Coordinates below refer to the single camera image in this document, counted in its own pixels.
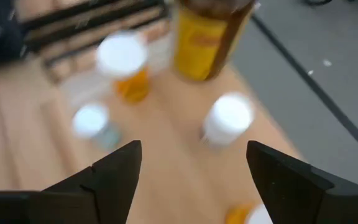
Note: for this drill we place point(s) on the teal vial white cap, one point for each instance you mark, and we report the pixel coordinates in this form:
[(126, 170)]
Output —
[(90, 119)]

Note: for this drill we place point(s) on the wooden shelf black legs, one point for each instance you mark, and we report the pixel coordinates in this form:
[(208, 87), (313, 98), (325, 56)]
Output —
[(172, 124)]

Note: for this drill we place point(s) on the orange vial white cap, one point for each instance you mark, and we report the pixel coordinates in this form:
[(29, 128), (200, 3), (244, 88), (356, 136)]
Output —
[(121, 56), (238, 214)]

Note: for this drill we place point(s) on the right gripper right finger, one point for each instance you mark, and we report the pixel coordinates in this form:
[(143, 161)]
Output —
[(291, 193)]

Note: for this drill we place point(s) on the brown bottle yellow cap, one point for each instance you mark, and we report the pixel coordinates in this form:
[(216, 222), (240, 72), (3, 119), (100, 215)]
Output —
[(204, 46)]

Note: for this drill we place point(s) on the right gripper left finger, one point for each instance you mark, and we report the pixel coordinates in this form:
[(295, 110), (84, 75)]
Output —
[(113, 186)]

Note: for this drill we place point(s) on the pink vial white cap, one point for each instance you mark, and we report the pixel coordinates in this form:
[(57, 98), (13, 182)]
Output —
[(228, 118)]

